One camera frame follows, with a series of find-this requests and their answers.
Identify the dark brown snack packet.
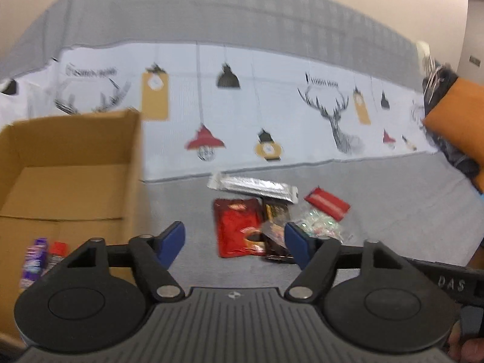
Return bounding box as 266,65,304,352
260,197,296,264

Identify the brown cardboard box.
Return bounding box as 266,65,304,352
0,108,144,343

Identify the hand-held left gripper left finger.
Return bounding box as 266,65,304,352
64,221,186,303

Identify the clear bag of candies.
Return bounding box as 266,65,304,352
291,206,353,246

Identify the person's right hand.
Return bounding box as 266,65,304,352
445,321,484,363

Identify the flat red snack packet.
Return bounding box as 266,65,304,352
303,186,351,222

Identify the white printed blanket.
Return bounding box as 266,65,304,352
0,41,440,183

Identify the orange pillow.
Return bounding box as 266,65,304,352
421,77,484,193

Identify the purple snack packet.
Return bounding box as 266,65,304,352
20,237,49,289

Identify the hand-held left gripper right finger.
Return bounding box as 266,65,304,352
284,222,414,303

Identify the silver foil snack packet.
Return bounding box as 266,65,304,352
207,172,300,204

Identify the large red snack packet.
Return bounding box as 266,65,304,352
213,197,270,259

